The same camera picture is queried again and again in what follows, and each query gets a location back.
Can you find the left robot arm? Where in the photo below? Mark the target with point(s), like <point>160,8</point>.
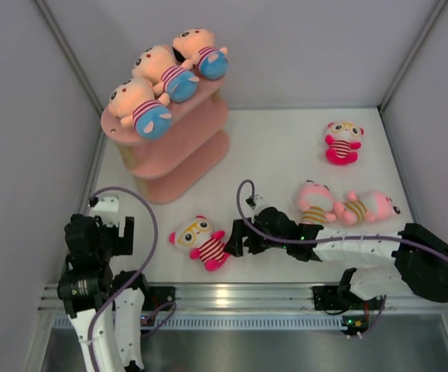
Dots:
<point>104,309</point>

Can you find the white slotted cable duct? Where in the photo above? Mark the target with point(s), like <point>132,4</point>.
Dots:
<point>261,322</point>

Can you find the black-haired boy doll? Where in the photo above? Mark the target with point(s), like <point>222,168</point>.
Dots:
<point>197,45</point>

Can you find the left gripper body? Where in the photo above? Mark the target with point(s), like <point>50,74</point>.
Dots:
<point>112,243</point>

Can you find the pink wooden shelf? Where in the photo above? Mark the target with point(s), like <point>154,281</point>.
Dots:
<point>165,168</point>

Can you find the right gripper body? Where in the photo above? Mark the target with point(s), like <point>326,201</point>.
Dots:
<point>257,242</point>

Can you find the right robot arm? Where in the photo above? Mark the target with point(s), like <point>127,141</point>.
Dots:
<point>412,261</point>

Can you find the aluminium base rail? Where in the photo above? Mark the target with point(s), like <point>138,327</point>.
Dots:
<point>212,297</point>

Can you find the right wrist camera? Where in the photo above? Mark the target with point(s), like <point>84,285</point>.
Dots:
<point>257,203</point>

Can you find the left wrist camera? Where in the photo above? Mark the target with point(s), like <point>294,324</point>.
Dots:
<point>106,207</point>

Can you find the pink frog toy striped shirt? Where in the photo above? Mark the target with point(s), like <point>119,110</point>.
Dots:
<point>316,203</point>

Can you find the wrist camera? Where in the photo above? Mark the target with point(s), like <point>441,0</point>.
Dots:
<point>106,207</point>
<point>257,203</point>

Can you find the white panda toy yellow glasses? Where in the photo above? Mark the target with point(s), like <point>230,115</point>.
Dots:
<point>202,241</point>

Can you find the peach pig toy blue shorts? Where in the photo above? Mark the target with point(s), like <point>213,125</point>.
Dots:
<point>159,66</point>

